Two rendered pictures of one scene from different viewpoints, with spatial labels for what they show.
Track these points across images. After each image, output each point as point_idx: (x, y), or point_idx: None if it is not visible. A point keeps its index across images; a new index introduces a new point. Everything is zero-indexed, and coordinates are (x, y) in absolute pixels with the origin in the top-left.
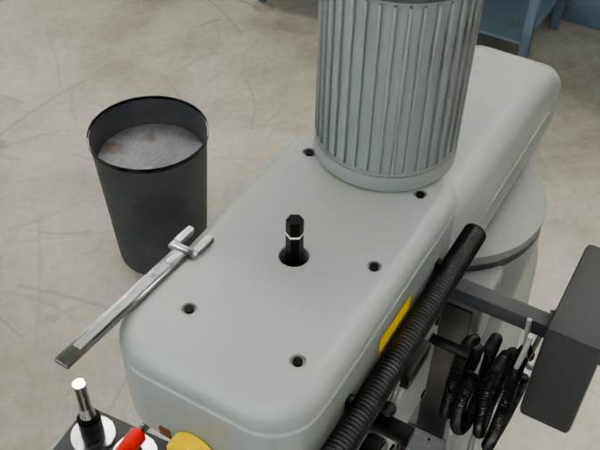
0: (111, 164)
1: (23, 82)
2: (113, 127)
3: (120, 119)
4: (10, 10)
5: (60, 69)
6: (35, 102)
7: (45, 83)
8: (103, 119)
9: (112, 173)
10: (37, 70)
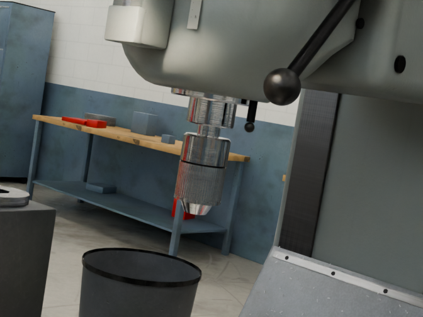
0: (97, 268)
1: (45, 292)
2: (111, 270)
3: (120, 265)
4: (58, 258)
5: (80, 293)
6: (48, 304)
7: (63, 297)
8: (104, 255)
9: (94, 282)
10: (61, 290)
